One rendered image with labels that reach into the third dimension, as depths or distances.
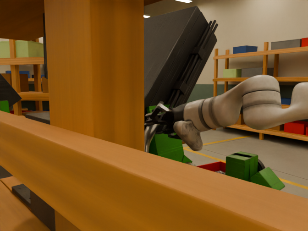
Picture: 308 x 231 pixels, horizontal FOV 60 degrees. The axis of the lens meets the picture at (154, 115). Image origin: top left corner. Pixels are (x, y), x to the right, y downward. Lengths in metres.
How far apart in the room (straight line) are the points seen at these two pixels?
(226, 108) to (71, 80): 0.32
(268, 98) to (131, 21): 0.29
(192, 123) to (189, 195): 0.44
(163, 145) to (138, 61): 0.45
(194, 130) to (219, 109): 0.08
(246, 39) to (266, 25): 0.62
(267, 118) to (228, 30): 7.57
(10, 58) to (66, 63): 3.67
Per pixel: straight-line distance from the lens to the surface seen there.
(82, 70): 0.37
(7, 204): 1.21
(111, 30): 0.37
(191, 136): 0.60
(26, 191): 1.24
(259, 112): 0.52
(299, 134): 6.23
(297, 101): 0.55
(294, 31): 6.97
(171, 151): 0.82
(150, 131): 0.73
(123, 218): 0.24
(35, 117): 0.88
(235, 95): 0.57
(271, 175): 0.67
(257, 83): 0.54
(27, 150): 0.43
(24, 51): 3.95
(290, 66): 6.91
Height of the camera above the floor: 1.35
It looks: 7 degrees down
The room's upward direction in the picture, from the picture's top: straight up
